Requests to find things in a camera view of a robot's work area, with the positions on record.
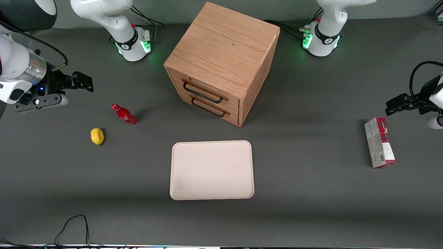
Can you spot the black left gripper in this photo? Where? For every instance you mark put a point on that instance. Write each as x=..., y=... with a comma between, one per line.
x=424, y=95

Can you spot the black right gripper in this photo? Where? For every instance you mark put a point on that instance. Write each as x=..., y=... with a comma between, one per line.
x=54, y=82

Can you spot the red coke bottle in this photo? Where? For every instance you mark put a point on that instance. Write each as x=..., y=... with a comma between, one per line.
x=124, y=115

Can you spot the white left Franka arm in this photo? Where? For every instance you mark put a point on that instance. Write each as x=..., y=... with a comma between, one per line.
x=323, y=45

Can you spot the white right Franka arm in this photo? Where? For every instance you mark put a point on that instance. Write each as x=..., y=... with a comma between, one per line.
x=129, y=43

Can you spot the cream rectangular tray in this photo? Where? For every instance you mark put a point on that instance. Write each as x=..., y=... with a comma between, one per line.
x=211, y=170

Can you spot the red grey carton box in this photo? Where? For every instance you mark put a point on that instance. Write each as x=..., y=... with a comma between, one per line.
x=379, y=143

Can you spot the yellow lemon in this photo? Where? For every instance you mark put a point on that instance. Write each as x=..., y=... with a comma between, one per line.
x=97, y=136

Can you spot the wooden drawer cabinet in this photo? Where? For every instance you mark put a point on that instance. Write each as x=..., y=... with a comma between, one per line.
x=225, y=45

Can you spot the wooden drawer front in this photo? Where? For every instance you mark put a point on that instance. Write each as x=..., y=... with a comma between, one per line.
x=232, y=117
x=230, y=103

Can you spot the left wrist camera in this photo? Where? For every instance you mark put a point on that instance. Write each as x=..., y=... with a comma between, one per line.
x=435, y=122

